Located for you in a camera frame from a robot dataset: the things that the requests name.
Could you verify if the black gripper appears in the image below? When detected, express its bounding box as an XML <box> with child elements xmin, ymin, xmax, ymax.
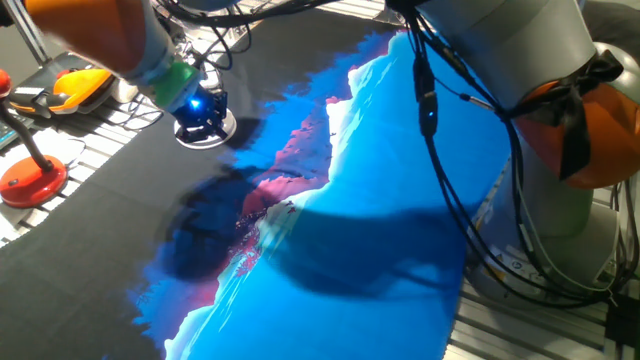
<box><xmin>172</xmin><ymin>88</ymin><xmax>229</xmax><ymax>144</ymax></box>

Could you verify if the white round plate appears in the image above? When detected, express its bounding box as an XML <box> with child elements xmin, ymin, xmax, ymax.
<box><xmin>173</xmin><ymin>107</ymin><xmax>238</xmax><ymax>151</ymax></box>

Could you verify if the blue landscape print desk mat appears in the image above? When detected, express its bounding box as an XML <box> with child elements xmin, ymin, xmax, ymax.
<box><xmin>0</xmin><ymin>9</ymin><xmax>511</xmax><ymax>360</ymax></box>

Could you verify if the red desk lamp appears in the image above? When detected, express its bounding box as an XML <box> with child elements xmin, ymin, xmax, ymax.
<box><xmin>0</xmin><ymin>68</ymin><xmax>69</xmax><ymax>210</ymax></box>

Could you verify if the orange and grey teach pendant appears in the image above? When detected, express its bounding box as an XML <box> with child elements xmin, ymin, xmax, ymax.
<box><xmin>7</xmin><ymin>52</ymin><xmax>119</xmax><ymax>119</ymax></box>

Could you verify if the black computer keyboard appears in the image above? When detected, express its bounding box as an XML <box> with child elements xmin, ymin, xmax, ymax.
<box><xmin>0</xmin><ymin>114</ymin><xmax>34</xmax><ymax>151</ymax></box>

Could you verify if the black box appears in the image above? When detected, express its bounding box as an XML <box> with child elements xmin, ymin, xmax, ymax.
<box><xmin>604</xmin><ymin>294</ymin><xmax>640</xmax><ymax>346</ymax></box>

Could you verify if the slanted aluminium frame post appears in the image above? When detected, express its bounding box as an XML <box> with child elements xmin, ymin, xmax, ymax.
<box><xmin>12</xmin><ymin>0</ymin><xmax>51</xmax><ymax>66</ymax></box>

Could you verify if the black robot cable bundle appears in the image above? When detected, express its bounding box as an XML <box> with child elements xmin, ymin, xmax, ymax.
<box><xmin>154</xmin><ymin>0</ymin><xmax>640</xmax><ymax>309</ymax></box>

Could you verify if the black cable strap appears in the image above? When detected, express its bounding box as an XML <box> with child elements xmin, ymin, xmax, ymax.
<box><xmin>504</xmin><ymin>49</ymin><xmax>625</xmax><ymax>181</ymax></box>

